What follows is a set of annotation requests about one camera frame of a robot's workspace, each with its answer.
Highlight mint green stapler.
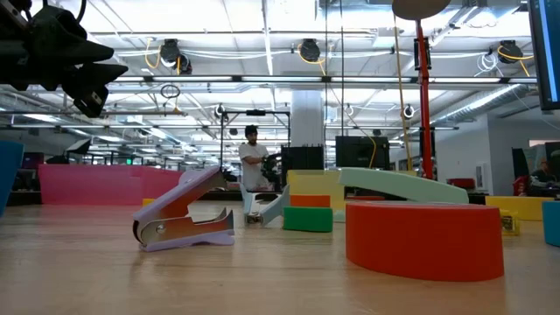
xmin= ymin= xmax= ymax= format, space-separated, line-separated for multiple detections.
xmin=332 ymin=167 xmax=470 ymax=223

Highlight yellow plastic bin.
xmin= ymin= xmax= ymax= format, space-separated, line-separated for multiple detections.
xmin=286 ymin=169 xmax=419 ymax=211

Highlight green mini stapler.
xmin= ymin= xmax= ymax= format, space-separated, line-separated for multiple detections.
xmin=283 ymin=206 xmax=334 ymax=234

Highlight person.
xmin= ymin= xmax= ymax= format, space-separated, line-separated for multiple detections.
xmin=238 ymin=124 xmax=273 ymax=193
xmin=527 ymin=157 xmax=560 ymax=197

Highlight red tape roll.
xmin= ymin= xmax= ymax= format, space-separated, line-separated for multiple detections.
xmin=345 ymin=200 xmax=506 ymax=283

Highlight grey-blue staple remover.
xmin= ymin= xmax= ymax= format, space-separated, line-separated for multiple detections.
xmin=239 ymin=183 xmax=291 ymax=228

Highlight computer monitor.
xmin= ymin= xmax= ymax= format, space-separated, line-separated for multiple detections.
xmin=527 ymin=0 xmax=560 ymax=111

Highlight black frame rig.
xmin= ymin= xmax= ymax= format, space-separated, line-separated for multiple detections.
xmin=220 ymin=108 xmax=292 ymax=193

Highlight orange tape roll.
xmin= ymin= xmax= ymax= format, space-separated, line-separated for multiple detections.
xmin=290 ymin=194 xmax=332 ymax=208

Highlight yellow hanging cable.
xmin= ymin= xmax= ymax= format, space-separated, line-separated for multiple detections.
xmin=392 ymin=15 xmax=413 ymax=172

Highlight black ceiling cable reel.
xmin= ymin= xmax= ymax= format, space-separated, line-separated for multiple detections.
xmin=298 ymin=38 xmax=324 ymax=63
xmin=497 ymin=39 xmax=525 ymax=66
xmin=158 ymin=38 xmax=193 ymax=76

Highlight red desk lamp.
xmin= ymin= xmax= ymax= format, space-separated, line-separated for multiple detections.
xmin=391 ymin=0 xmax=452 ymax=181

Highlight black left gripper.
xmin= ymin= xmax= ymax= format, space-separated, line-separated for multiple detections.
xmin=0 ymin=0 xmax=130 ymax=118

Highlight black monitor back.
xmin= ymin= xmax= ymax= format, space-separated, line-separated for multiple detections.
xmin=335 ymin=135 xmax=391 ymax=171

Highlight purple staple remover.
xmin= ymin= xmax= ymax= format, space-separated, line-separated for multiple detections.
xmin=132 ymin=165 xmax=236 ymax=253

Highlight blue plastic bin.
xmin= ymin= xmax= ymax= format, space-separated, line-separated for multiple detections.
xmin=0 ymin=139 xmax=25 ymax=218

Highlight pink plastic bin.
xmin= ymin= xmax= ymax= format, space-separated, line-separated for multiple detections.
xmin=38 ymin=164 xmax=184 ymax=207

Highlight black equipment box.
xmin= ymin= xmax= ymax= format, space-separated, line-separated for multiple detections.
xmin=280 ymin=144 xmax=326 ymax=172

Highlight red box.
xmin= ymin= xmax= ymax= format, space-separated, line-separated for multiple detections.
xmin=446 ymin=177 xmax=477 ymax=191

